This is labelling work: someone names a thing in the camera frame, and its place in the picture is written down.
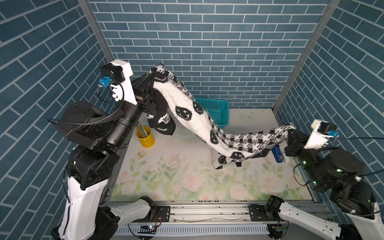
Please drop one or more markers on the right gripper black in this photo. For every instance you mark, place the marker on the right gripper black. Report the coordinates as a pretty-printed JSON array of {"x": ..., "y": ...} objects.
[{"x": 294, "y": 141}]

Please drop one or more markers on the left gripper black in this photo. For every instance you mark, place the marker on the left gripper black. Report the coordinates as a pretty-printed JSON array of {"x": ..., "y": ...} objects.
[{"x": 144, "y": 100}]

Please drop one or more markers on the black white smiley scarf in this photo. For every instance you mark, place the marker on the black white smiley scarf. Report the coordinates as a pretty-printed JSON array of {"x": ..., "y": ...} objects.
[{"x": 174, "y": 101}]

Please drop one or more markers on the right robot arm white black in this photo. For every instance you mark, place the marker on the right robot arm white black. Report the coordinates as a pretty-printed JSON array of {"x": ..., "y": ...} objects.
[{"x": 333, "y": 169}]

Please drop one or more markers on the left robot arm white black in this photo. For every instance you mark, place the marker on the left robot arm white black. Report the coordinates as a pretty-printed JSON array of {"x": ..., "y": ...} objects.
[{"x": 99, "y": 137}]

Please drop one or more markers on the teal plastic mesh basket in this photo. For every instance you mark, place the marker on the teal plastic mesh basket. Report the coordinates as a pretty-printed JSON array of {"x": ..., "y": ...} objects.
[{"x": 218, "y": 109}]

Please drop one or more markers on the yellow pencil cup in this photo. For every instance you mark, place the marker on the yellow pencil cup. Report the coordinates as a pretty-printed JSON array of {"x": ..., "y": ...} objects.
[{"x": 149, "y": 141}]

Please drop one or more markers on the floral table mat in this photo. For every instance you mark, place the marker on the floral table mat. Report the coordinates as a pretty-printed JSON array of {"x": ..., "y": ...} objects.
[{"x": 180, "y": 168}]

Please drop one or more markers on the green circuit board right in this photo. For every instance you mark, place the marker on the green circuit board right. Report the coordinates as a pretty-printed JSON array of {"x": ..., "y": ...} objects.
[{"x": 277, "y": 228}]

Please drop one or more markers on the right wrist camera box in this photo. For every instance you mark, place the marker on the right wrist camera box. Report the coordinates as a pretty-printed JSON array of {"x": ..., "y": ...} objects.
[{"x": 322, "y": 133}]

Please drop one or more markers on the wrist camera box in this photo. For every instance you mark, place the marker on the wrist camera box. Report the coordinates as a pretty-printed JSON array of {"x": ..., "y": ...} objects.
[
  {"x": 117, "y": 71},
  {"x": 322, "y": 133}
]

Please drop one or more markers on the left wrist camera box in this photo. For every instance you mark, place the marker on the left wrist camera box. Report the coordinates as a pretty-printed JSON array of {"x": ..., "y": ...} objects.
[{"x": 117, "y": 71}]

